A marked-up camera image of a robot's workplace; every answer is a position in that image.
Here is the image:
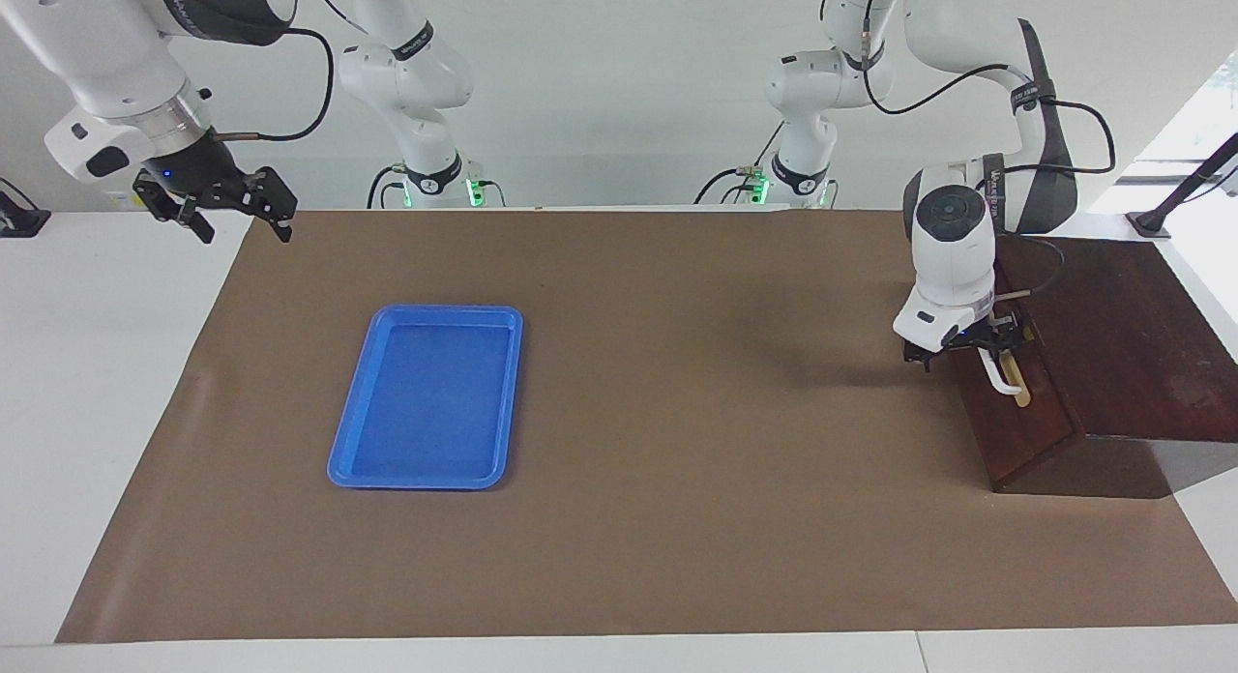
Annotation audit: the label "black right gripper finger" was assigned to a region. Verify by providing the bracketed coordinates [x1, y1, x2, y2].
[133, 170, 216, 246]
[242, 166, 299, 245]

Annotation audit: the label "white drawer handle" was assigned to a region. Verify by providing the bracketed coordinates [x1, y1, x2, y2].
[977, 349, 1032, 409]

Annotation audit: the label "dark wooden drawer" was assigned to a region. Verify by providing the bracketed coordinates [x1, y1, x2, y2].
[967, 301, 1082, 471]

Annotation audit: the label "dark wooden drawer cabinet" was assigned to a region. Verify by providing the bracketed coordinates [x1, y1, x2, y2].
[953, 236, 1238, 492]

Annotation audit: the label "blue plastic tray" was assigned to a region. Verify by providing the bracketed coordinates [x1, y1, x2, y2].
[327, 305, 524, 490]

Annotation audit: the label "brown table mat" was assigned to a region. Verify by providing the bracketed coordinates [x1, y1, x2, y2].
[55, 209, 1238, 645]

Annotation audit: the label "black base cable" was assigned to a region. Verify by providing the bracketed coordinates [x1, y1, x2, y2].
[692, 122, 784, 208]
[366, 165, 407, 210]

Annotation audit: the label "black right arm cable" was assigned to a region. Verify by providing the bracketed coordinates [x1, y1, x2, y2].
[211, 0, 368, 142]

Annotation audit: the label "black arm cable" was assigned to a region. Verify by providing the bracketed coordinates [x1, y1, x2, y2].
[211, 0, 368, 142]
[820, 0, 1118, 302]

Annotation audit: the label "black camera stand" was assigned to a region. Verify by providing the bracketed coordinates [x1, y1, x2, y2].
[1127, 132, 1238, 241]

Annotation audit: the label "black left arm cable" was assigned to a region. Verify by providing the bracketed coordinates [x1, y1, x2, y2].
[820, 0, 1118, 302]

